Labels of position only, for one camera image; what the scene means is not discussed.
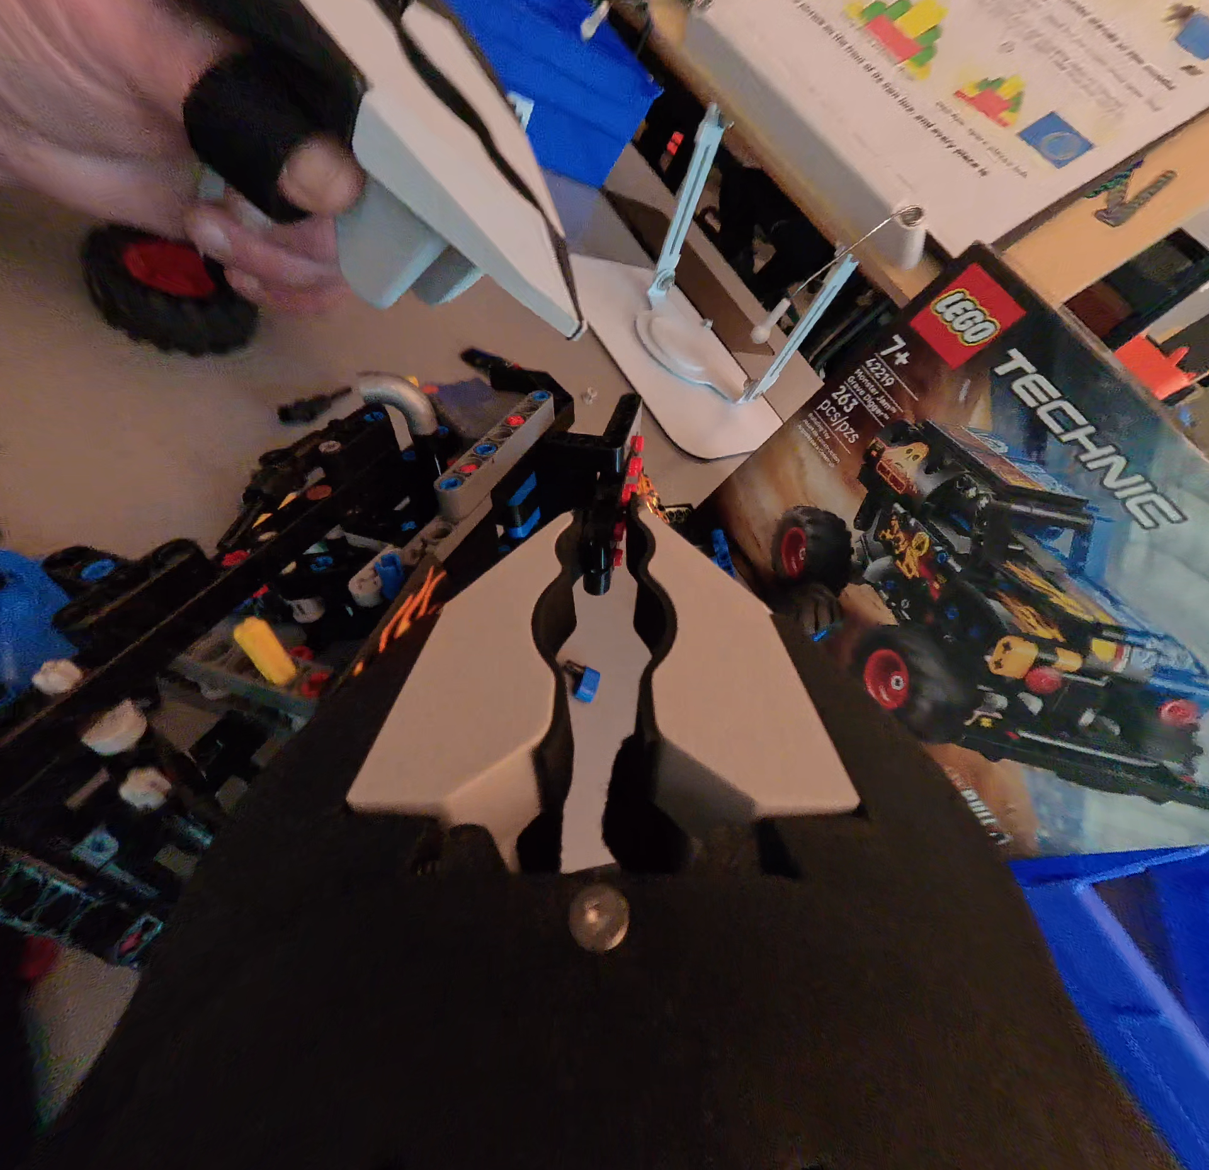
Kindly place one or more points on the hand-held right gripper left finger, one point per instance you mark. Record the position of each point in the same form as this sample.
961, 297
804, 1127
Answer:
455, 707

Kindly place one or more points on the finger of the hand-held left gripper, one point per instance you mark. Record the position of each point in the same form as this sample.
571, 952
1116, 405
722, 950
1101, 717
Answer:
425, 169
482, 93

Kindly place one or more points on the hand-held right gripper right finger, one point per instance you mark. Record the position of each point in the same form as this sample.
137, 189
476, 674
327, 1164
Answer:
757, 707

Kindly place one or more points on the small connector with blue pin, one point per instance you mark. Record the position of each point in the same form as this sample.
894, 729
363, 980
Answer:
584, 680

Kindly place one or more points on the toy truck chassis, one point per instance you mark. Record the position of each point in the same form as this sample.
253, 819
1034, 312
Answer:
313, 489

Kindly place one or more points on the grey elbow pipe black axle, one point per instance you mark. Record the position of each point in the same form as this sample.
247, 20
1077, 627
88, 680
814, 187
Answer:
398, 395

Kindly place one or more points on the grey desk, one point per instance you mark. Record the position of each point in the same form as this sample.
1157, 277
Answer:
96, 432

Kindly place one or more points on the person's left hand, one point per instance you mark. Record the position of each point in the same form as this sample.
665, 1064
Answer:
76, 75

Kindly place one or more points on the blue storage bin with tag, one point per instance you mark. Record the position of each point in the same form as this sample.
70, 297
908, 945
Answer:
529, 55

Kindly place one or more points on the black pin with shaft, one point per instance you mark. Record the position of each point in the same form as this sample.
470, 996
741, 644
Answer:
313, 405

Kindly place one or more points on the white document stand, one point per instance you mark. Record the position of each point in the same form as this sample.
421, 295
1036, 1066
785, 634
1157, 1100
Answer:
700, 428

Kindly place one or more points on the black wheel with red hub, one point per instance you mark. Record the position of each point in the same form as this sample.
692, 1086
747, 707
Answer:
143, 314

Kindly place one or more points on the toy truck set box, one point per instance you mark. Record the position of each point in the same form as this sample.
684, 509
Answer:
1087, 576

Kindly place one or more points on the printed instruction sheet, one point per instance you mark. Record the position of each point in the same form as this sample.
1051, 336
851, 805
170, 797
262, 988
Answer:
993, 150

